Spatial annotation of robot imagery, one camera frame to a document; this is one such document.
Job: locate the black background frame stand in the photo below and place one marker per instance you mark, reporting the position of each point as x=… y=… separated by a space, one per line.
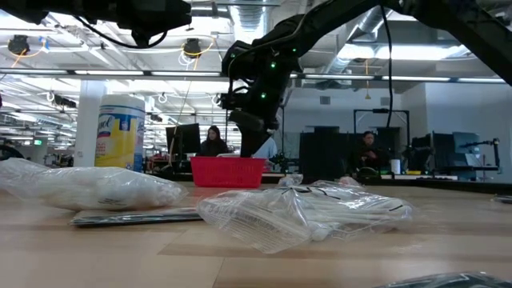
x=380 y=110

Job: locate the cotton pads plastic bag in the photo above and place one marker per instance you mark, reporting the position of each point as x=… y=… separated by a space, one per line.
x=88 y=188

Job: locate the white paper roll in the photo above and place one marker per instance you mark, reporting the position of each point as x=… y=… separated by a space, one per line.
x=396 y=166

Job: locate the cotton swabs plastic bag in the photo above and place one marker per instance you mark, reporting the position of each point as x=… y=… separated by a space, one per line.
x=280 y=216

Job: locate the silver ceiling duct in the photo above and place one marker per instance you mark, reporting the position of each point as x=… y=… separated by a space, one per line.
x=250 y=20

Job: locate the small red plastic basket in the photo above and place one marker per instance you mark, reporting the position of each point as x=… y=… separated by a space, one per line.
x=228 y=172

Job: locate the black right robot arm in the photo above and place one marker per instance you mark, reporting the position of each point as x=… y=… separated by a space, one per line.
x=320 y=24

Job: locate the packaged red toothbrush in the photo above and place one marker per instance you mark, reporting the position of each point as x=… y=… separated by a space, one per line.
x=350 y=181

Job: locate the white building column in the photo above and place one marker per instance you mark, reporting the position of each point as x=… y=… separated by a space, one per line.
x=86 y=128

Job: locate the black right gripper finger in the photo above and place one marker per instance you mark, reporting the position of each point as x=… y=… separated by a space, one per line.
x=260 y=140
x=248 y=144

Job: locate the person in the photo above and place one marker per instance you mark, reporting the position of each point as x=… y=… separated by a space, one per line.
x=368 y=154
x=270 y=151
x=213 y=146

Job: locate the long ceiling light strip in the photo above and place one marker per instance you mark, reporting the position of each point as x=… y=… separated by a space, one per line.
x=108 y=73

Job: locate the Lysol wipes canister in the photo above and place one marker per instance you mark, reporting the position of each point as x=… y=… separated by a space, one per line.
x=120 y=136

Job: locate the green exit sign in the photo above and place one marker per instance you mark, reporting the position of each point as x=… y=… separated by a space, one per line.
x=38 y=142

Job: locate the black background monitor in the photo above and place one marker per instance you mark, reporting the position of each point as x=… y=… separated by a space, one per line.
x=184 y=138

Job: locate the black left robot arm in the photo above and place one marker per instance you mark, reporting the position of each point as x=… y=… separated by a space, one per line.
x=152 y=16

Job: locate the black partition panel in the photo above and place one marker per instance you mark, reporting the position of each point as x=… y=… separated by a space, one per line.
x=324 y=156

